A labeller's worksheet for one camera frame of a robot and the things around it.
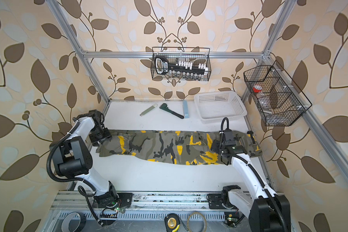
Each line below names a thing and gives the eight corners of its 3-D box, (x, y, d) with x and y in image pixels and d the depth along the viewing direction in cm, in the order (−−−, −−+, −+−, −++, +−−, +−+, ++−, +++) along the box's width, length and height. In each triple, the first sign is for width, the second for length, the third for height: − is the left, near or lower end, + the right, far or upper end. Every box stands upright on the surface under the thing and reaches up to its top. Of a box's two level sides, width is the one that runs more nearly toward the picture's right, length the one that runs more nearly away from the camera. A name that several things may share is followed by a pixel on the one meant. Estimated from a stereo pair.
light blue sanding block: (184, 119, 111) (184, 115, 108) (182, 103, 122) (182, 100, 118) (188, 118, 112) (189, 115, 108) (186, 103, 122) (186, 100, 118)
